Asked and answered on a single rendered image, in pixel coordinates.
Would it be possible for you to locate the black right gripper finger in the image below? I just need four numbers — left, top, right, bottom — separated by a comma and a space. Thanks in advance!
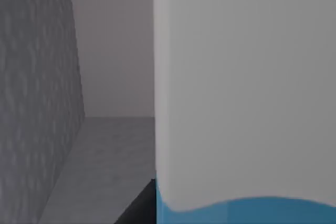
113, 178, 158, 224

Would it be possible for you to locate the white and blue bottle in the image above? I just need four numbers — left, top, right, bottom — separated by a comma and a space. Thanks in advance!
152, 0, 336, 224

